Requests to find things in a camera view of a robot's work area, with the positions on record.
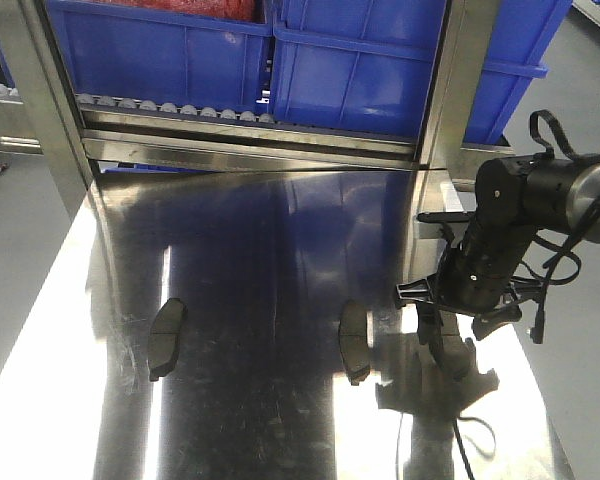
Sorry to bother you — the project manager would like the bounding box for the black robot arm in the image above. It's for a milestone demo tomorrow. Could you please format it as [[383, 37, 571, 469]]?
[[396, 110, 600, 363]]

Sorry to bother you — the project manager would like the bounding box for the blue plastic bin left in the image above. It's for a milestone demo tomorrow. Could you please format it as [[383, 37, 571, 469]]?
[[46, 1, 273, 113]]

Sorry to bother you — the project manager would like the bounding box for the blue plastic bin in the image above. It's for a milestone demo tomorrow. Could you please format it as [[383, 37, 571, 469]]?
[[272, 1, 571, 144], [46, 1, 273, 113]]

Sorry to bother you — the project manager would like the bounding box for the dark brake pad middle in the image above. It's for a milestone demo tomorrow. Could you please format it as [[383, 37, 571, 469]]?
[[338, 300, 371, 386]]

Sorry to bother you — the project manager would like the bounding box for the stainless steel rack frame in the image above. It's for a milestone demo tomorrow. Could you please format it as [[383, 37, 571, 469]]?
[[0, 1, 504, 215]]

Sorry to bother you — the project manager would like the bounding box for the blue plastic bin right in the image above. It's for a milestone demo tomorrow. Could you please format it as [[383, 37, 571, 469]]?
[[272, 1, 571, 144]]

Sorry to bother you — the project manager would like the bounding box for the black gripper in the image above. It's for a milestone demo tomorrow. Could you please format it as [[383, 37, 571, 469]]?
[[394, 249, 522, 363]]

